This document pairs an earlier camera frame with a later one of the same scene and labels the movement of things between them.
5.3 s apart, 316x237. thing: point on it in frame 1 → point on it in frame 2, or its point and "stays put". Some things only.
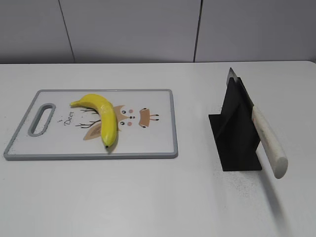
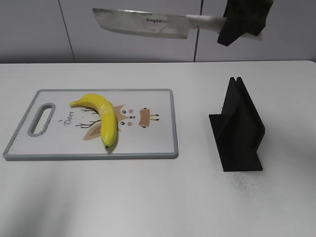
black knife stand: [234, 135] stays put
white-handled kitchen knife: [270, 142] → [161, 24]
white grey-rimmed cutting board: [52, 129] stays put
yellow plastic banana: [107, 113] stays put
